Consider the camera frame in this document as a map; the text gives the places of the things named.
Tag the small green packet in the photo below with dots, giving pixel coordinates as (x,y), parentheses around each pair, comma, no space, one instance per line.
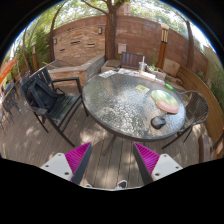
(169,87)

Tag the black wall lamp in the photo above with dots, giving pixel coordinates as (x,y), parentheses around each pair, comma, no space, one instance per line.
(100,30)

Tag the thin tree trunk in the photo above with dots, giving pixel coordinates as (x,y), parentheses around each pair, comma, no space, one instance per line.
(190,43)
(51,36)

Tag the curved wooden bench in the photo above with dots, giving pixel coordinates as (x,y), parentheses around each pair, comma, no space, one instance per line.
(210,106)

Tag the dark grey computer mouse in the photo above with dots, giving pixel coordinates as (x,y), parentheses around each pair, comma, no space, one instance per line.
(158,122)

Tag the large tree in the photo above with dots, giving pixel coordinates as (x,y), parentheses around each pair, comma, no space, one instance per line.
(111,33)

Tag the stone outdoor counter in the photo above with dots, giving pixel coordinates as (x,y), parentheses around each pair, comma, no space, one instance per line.
(80,70)

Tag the black backpack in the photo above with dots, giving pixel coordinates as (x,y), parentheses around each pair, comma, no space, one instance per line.
(41,95)

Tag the tan stone slab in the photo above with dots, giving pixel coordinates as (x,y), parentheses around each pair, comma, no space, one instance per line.
(171,66)

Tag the wooden garden lamp post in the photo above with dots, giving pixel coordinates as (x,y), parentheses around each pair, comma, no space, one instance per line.
(163,46)

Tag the dark wicker patio chair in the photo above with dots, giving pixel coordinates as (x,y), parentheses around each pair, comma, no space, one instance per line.
(196,110)

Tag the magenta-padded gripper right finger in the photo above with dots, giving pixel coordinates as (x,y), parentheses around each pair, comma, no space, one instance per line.
(163,165)

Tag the black slatted patio chair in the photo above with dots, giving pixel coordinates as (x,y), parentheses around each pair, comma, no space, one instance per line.
(63,106)

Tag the yellow square card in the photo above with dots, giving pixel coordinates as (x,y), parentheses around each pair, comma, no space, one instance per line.
(142,88)

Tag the grey wall utility box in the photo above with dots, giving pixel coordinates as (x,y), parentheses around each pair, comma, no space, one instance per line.
(122,48)

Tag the round pastel mouse pad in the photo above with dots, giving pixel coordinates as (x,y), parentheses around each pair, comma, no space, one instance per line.
(165,101)

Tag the orange patio umbrella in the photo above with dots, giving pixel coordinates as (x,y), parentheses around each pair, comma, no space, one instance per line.
(6,70)

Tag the dark wooden slatted chair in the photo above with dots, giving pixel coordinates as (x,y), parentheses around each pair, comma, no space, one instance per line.
(131,60)

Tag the white square planter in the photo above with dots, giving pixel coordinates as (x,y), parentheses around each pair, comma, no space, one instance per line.
(157,72)

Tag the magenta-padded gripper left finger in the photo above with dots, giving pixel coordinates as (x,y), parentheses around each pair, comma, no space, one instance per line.
(60,163)

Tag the clear plastic cup with straw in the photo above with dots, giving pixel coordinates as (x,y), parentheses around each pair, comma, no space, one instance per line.
(142,67)

